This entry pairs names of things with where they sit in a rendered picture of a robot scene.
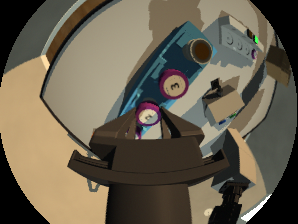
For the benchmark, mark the black table edge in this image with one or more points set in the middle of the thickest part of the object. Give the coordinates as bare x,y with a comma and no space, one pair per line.
59,50

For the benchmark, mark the magenta screw cap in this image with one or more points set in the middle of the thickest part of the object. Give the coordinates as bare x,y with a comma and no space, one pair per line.
173,84

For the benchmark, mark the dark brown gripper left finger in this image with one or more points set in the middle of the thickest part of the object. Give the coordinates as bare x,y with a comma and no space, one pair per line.
119,126

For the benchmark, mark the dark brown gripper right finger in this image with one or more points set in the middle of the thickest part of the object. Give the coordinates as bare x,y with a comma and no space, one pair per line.
178,127

